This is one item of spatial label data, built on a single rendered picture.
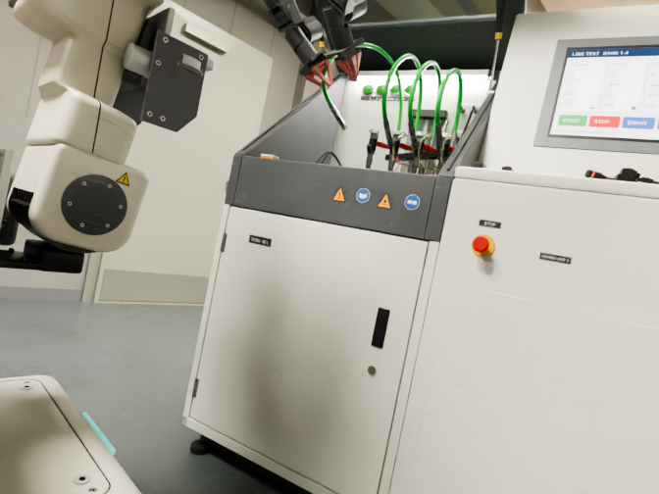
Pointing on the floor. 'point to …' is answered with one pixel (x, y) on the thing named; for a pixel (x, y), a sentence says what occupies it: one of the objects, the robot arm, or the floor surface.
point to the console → (540, 308)
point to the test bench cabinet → (270, 458)
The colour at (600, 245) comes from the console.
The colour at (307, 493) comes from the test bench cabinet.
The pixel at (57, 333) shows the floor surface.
